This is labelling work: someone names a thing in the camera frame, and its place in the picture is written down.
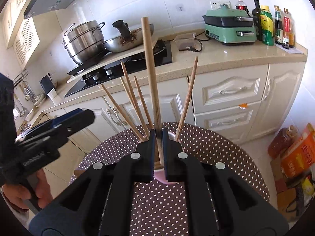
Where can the red label sauce bottle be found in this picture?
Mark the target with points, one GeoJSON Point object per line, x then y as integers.
{"type": "Point", "coordinates": [286, 29]}

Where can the yellow snack packet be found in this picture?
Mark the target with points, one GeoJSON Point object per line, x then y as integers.
{"type": "Point", "coordinates": [307, 186]}

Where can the orange package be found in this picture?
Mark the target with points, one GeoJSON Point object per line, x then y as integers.
{"type": "Point", "coordinates": [300, 154]}

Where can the white paper sheet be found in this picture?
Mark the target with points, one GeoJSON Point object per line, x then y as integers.
{"type": "Point", "coordinates": [296, 51]}

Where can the wall rack with hanging utensils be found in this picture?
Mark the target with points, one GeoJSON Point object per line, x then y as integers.
{"type": "Point", "coordinates": [23, 91]}

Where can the green electric grill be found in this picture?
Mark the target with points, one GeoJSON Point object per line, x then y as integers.
{"type": "Point", "coordinates": [226, 29]}

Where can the pink paper cup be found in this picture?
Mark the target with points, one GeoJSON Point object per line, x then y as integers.
{"type": "Point", "coordinates": [160, 175]}

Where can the clear plastic container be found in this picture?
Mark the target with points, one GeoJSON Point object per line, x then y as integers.
{"type": "Point", "coordinates": [184, 41]}

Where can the stacked bowls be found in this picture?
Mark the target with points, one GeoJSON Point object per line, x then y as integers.
{"type": "Point", "coordinates": [39, 100]}

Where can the double white wall socket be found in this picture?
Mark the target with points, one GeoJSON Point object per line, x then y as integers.
{"type": "Point", "coordinates": [216, 5]}

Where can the narrow cream cabinet door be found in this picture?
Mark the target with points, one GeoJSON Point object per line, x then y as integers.
{"type": "Point", "coordinates": [283, 98]}

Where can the large cooking oil bottle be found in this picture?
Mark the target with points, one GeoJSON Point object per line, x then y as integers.
{"type": "Point", "coordinates": [283, 142]}

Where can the slender wooden chopstick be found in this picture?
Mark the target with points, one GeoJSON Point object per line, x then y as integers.
{"type": "Point", "coordinates": [150, 66]}

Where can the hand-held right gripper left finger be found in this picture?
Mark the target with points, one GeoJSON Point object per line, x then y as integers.
{"type": "Point", "coordinates": [147, 162]}

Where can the large cream drawer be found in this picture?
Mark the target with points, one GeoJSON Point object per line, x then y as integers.
{"type": "Point", "coordinates": [228, 78]}

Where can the single white wall socket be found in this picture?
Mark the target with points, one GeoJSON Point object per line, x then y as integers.
{"type": "Point", "coordinates": [181, 8]}

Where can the black glass gas stove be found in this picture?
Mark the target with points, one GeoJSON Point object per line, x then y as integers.
{"type": "Point", "coordinates": [162, 54]}

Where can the small cream drawer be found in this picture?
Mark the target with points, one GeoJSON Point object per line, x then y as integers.
{"type": "Point", "coordinates": [226, 125]}

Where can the brown cardboard box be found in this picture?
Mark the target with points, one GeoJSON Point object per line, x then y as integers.
{"type": "Point", "coordinates": [288, 196]}

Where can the dark sauce bottle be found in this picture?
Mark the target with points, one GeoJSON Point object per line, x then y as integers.
{"type": "Point", "coordinates": [278, 27]}

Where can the person's left hand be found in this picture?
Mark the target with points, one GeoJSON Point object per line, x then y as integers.
{"type": "Point", "coordinates": [44, 189]}

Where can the dark olive oil bottle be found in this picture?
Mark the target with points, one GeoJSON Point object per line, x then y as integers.
{"type": "Point", "coordinates": [257, 22]}

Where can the cream lattice wall cabinet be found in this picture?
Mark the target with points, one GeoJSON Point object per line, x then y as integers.
{"type": "Point", "coordinates": [27, 39]}

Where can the white cup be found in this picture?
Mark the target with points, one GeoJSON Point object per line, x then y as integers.
{"type": "Point", "coordinates": [52, 94]}

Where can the beige stone board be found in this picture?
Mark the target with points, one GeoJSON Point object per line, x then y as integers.
{"type": "Point", "coordinates": [118, 60]}

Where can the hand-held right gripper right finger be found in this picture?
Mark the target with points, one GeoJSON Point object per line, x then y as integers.
{"type": "Point", "coordinates": [169, 162]}

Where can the orange sticker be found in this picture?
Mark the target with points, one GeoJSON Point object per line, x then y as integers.
{"type": "Point", "coordinates": [243, 106]}

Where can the steel steamer pot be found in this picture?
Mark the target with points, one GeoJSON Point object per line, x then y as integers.
{"type": "Point", "coordinates": [81, 41]}

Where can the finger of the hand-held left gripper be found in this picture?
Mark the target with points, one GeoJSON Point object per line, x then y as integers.
{"type": "Point", "coordinates": [49, 139]}
{"type": "Point", "coordinates": [78, 118]}

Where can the green bottle with yellow cap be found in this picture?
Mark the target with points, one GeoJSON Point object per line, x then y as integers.
{"type": "Point", "coordinates": [267, 27]}

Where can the silver stove knob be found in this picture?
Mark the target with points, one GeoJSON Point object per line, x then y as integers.
{"type": "Point", "coordinates": [108, 72]}
{"type": "Point", "coordinates": [95, 76]}

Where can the bunch of wooden chopsticks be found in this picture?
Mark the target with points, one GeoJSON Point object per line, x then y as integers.
{"type": "Point", "coordinates": [187, 93]}

